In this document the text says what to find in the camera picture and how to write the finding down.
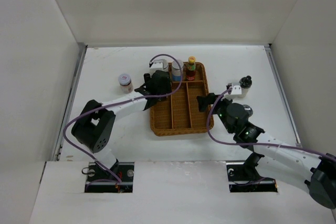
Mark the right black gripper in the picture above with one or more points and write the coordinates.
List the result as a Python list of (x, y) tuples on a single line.
[(203, 102)]

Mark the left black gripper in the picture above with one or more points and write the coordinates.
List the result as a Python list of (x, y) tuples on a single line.
[(167, 89)]

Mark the blue label spice jar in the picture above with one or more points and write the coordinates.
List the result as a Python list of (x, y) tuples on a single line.
[(177, 68)]

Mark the purple label spice jar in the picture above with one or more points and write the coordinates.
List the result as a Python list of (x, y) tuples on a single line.
[(165, 65)]

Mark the red sauce bottle yellow cap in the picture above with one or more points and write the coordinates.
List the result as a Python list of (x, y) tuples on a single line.
[(191, 69)]

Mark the red label jar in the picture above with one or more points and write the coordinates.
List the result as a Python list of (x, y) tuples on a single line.
[(125, 83)]

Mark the white bottle black cap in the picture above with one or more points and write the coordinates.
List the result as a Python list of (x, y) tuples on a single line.
[(245, 84)]

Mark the white shaker silver cap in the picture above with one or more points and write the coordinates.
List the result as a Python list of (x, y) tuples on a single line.
[(248, 109)]

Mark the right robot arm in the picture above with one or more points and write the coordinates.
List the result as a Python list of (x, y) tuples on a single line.
[(308, 170)]

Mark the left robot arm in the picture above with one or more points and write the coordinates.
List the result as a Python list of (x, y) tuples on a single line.
[(94, 129)]

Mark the brown wicker divided tray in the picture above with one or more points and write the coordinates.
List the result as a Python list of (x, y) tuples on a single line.
[(178, 114)]

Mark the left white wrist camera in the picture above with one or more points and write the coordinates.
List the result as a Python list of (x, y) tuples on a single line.
[(155, 66)]

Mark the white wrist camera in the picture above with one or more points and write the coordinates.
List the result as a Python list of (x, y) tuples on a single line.
[(155, 66), (234, 90)]

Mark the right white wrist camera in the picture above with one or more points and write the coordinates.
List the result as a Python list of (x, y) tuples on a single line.
[(234, 90)]

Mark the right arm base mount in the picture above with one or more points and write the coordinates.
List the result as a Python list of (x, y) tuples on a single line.
[(243, 177)]

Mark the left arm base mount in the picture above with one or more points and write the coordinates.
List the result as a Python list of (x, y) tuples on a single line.
[(101, 181)]

